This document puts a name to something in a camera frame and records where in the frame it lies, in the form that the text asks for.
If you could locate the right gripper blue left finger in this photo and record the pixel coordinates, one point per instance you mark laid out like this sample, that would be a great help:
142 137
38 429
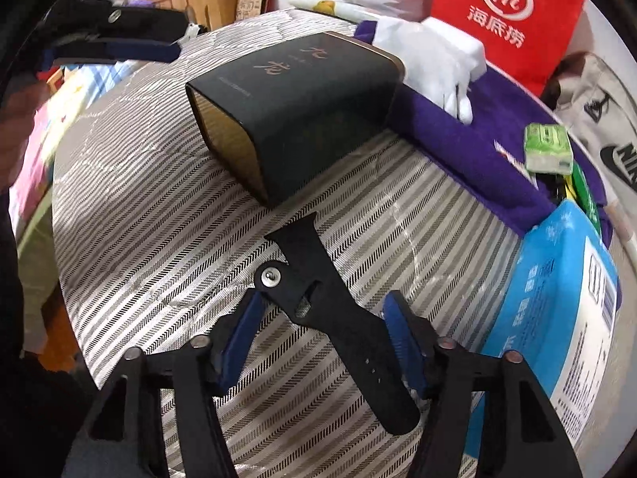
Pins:
237 331

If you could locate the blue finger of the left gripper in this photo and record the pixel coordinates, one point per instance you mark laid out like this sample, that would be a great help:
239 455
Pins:
84 52

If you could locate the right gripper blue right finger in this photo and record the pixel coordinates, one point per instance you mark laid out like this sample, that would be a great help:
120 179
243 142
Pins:
405 347

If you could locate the yellow black pouch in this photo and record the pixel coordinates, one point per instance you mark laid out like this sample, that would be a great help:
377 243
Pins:
561 188

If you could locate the green fruit wet wipe packet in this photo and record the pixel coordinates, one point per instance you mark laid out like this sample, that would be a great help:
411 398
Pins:
585 198

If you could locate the green tissue pack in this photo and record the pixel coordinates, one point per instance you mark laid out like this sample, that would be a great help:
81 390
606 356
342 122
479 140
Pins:
548 149

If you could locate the white cotton gloves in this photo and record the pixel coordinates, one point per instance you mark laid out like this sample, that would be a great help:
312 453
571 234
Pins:
441 61

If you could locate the lemon print tissue packet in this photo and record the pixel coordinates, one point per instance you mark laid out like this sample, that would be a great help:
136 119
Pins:
521 169

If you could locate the person's left hand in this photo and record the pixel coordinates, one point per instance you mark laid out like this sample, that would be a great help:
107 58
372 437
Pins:
17 123

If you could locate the brown patterned book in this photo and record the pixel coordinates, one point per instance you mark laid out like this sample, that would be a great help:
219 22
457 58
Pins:
251 8

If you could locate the blue tissue box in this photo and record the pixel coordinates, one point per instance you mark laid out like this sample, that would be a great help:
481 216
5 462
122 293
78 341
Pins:
559 312

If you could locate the dark green tea box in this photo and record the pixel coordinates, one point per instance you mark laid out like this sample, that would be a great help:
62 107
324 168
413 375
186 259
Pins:
278 117

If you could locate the rolled paper poster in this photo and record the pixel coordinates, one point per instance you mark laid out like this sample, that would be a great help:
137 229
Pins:
350 12

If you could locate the purple towel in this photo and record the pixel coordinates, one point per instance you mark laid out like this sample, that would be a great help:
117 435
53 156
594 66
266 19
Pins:
501 111

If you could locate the grey Nike waist bag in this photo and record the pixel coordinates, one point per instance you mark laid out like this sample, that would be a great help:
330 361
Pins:
591 100

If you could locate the red Haidilao paper bag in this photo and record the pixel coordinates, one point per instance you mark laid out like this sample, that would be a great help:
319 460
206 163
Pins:
525 38

